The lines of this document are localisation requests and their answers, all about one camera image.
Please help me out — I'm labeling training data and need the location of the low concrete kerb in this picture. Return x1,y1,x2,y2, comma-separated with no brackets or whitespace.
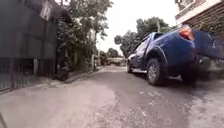
62,66,102,84

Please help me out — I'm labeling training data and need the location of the grey concrete road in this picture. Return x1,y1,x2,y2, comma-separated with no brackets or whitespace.
0,64,224,128

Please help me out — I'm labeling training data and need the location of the group of leafy trees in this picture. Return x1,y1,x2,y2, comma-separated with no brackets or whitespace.
54,0,115,73

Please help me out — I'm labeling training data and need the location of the group of tall trees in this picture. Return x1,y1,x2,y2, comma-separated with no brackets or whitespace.
114,16,176,60

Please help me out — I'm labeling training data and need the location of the blue pickup truck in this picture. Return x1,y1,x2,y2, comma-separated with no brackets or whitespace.
125,24,224,88

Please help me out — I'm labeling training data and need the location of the dark metal fence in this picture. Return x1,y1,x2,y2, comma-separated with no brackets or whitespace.
0,0,65,93

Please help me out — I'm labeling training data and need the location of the pale building with brick wall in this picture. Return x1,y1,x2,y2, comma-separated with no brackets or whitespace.
173,0,224,42

